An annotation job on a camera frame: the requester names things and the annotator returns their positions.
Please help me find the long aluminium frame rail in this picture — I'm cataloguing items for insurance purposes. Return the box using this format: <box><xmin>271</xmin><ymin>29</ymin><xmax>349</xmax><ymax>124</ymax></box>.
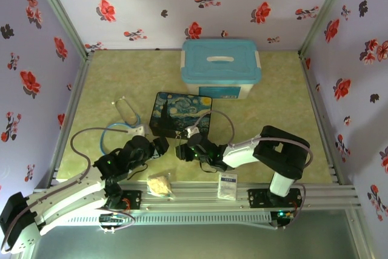
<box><xmin>32</xmin><ymin>180</ymin><xmax>362</xmax><ymax>212</ymax></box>

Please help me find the white tissue packet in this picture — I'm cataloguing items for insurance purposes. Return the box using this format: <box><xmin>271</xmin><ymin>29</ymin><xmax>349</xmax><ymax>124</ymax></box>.
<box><xmin>217</xmin><ymin>172</ymin><xmax>238</xmax><ymax>201</ymax></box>

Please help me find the blue cord loop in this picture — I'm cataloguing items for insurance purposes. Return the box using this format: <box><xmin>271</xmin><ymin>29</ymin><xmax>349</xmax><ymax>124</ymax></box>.
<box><xmin>99</xmin><ymin>113</ymin><xmax>142</xmax><ymax>156</ymax></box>

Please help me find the controller board green light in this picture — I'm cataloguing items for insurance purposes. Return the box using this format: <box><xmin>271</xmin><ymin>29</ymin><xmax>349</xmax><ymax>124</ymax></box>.
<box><xmin>272</xmin><ymin>209</ymin><xmax>295</xmax><ymax>230</ymax></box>

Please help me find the aluminium side frame rail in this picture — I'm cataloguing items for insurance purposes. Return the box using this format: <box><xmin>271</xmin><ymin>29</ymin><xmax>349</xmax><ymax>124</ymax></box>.
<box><xmin>298</xmin><ymin>50</ymin><xmax>347</xmax><ymax>186</ymax></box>
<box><xmin>48</xmin><ymin>50</ymin><xmax>95</xmax><ymax>187</ymax></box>

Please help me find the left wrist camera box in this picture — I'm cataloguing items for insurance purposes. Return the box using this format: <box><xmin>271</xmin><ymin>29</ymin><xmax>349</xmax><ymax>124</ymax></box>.
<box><xmin>127</xmin><ymin>124</ymin><xmax>149</xmax><ymax>137</ymax></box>

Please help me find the clear plastic bottle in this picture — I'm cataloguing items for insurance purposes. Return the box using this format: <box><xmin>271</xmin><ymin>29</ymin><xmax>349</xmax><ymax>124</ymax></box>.
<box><xmin>112</xmin><ymin>97</ymin><xmax>142</xmax><ymax>125</ymax></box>

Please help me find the white slotted cable duct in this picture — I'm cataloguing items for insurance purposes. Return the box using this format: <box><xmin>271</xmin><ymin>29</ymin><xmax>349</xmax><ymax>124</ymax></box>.
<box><xmin>60</xmin><ymin>211</ymin><xmax>273</xmax><ymax>227</ymax></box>

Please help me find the aluminium frame corner post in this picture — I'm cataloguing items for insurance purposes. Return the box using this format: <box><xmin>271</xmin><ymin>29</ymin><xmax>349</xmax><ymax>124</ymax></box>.
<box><xmin>28</xmin><ymin>0</ymin><xmax>93</xmax><ymax>56</ymax></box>
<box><xmin>298</xmin><ymin>0</ymin><xmax>355</xmax><ymax>55</ymax></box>

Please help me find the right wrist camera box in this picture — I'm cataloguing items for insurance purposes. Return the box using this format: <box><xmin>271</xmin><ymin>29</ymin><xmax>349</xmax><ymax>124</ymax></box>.
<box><xmin>184</xmin><ymin>125</ymin><xmax>201</xmax><ymax>138</ymax></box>

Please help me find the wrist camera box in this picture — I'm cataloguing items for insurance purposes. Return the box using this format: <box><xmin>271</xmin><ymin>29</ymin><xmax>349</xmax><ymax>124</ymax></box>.
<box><xmin>184</xmin><ymin>125</ymin><xmax>201</xmax><ymax>138</ymax></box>
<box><xmin>127</xmin><ymin>124</ymin><xmax>149</xmax><ymax>137</ymax></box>

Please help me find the clear bag of snacks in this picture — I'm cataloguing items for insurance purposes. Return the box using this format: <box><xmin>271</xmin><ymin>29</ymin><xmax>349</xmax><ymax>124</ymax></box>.
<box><xmin>146</xmin><ymin>173</ymin><xmax>175</xmax><ymax>201</ymax></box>

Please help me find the starry night print box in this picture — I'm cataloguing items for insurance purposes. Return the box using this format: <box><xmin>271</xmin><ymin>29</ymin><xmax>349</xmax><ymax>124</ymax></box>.
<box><xmin>149</xmin><ymin>91</ymin><xmax>213</xmax><ymax>138</ymax></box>

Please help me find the white storage box blue lid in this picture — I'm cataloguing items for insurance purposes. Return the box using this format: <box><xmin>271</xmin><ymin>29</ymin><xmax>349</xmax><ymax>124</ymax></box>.
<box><xmin>181</xmin><ymin>39</ymin><xmax>262</xmax><ymax>101</ymax></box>

